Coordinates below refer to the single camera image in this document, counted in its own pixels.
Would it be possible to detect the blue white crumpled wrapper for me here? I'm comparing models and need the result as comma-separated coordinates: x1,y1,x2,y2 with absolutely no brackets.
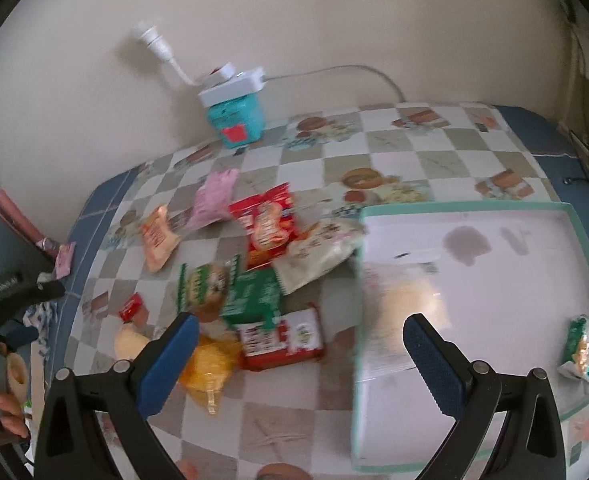
22,301,58,358

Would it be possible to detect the teal toy box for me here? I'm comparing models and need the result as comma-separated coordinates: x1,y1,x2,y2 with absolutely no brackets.
206,93,265,150

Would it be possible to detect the red white milk snack pack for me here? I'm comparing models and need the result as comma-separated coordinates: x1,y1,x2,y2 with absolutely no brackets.
236,304,325,372

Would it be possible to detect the white wall plug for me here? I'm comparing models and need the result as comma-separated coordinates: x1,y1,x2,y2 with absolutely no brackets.
133,22,197,87

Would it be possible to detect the crumpled silver wrapper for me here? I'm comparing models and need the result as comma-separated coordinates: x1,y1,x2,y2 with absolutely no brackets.
35,237,60,258

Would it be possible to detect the white power cord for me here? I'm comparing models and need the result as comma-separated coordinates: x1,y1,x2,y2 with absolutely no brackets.
264,63,408,105

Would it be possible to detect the orange egg roll packet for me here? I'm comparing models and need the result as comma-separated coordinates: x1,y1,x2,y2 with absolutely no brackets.
139,205,180,273

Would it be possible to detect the small pink wafer packet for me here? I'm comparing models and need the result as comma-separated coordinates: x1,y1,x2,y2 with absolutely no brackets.
55,242,76,280

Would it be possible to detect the beige foil snack bag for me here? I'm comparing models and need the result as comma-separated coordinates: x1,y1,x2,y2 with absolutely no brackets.
272,218,366,296

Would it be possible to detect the green rice cracker packet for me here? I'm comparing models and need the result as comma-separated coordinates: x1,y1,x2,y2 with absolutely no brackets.
176,255,241,322

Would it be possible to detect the green white cracker packet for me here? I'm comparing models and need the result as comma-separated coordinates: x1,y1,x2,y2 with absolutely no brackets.
557,315,589,384

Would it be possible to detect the pink snack packet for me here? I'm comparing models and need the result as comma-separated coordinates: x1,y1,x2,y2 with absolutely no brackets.
186,168,239,231

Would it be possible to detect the white power strip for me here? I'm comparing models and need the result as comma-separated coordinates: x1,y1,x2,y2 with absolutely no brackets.
198,63,265,108

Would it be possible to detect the dark green snack packet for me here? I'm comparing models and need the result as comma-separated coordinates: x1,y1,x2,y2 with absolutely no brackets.
221,266,281,330

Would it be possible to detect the small red candy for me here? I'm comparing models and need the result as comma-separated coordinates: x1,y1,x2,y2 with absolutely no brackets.
119,292,144,323

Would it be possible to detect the teal-rimmed cardboard tray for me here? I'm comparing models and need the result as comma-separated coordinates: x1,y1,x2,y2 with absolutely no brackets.
351,200,589,479

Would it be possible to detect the round bread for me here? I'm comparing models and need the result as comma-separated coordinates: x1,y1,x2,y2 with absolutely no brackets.
363,262,452,361

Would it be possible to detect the person's hand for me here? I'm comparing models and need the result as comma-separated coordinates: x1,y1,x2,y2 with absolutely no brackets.
0,393,30,439

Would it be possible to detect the red peanut snack bag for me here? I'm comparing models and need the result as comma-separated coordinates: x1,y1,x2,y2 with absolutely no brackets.
228,183,298,270

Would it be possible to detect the patterned tablecloth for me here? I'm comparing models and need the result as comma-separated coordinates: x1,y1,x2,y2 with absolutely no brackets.
49,103,589,479

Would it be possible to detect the small yellow cake piece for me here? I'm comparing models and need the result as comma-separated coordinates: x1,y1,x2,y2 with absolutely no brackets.
114,323,150,361

